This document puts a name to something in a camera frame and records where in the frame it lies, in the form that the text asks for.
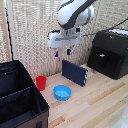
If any black cable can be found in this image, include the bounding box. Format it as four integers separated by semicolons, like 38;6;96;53
81;17;128;38

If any black case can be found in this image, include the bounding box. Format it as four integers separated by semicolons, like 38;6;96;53
86;28;128;81

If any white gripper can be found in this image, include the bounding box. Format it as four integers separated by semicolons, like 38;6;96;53
46;29;82;58

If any woven bamboo screen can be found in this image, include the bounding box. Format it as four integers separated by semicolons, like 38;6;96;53
6;0;128;80

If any black fabric storage box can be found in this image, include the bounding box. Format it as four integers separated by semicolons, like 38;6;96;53
0;60;51;128

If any dark blue foam board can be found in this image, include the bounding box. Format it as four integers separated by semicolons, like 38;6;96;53
61;58;89;88

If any blue plastic bowl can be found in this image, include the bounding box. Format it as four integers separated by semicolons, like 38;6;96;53
53;84;72;102

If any red plastic cup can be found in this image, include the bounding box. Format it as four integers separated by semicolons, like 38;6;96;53
35;75;48;92

